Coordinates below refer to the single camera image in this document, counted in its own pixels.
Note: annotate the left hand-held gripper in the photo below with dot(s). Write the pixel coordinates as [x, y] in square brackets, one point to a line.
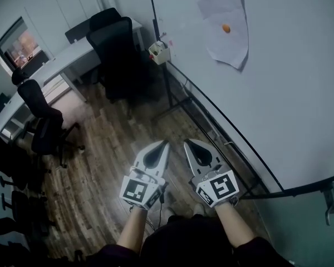
[133, 190]

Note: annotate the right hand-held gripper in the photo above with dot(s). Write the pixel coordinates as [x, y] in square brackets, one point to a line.
[220, 188]

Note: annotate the small white marker tray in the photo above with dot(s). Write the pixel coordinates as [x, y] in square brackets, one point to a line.
[162, 55]

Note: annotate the person's right forearm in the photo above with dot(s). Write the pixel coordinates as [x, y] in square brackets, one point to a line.
[233, 224]

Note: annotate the person's left forearm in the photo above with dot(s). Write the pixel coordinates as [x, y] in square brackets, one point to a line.
[135, 229]

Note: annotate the large white whiteboard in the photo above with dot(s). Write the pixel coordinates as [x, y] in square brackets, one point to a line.
[281, 93]

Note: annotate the person's right shoe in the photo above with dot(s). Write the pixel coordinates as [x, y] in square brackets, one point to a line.
[199, 209]

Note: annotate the person's shoe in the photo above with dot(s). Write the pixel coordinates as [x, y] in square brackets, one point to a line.
[169, 212]
[199, 209]

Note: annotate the person's left shoe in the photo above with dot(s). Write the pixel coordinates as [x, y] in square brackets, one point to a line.
[169, 212]

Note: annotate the person's dark clothing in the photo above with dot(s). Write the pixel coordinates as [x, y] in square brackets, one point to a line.
[189, 243]

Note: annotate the black mesh office chair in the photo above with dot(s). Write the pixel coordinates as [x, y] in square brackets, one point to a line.
[117, 54]

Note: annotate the white paper sheet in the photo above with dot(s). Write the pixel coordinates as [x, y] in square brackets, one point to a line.
[225, 49]

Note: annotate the white drawer cabinet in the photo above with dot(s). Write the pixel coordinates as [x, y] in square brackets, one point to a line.
[58, 89]

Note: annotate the white office desk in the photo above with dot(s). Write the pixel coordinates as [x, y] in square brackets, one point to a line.
[72, 54]

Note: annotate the orange round magnet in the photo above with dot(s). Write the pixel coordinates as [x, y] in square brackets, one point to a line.
[226, 28]

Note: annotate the window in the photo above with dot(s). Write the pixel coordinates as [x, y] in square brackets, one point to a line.
[22, 49]

